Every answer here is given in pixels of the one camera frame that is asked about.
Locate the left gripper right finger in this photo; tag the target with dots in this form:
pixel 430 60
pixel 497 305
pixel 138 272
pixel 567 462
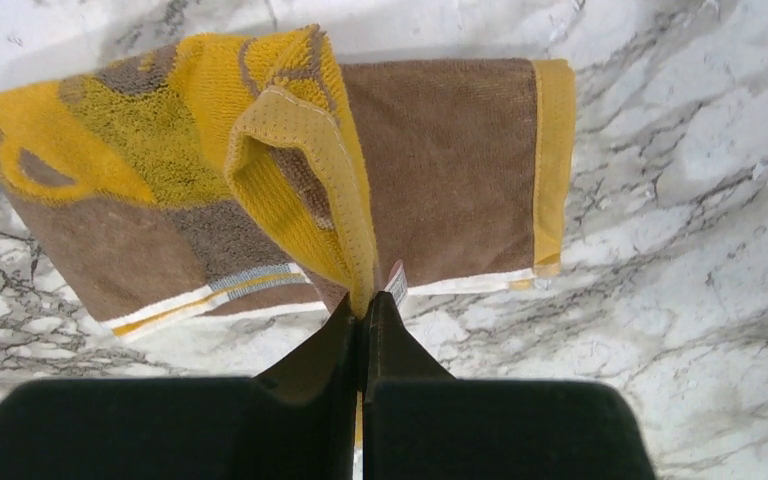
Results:
pixel 421 422

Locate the yellow brown towel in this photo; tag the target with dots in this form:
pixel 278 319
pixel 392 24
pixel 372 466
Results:
pixel 224 174

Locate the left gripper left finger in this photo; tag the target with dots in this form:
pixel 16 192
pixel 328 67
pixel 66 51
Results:
pixel 296 420

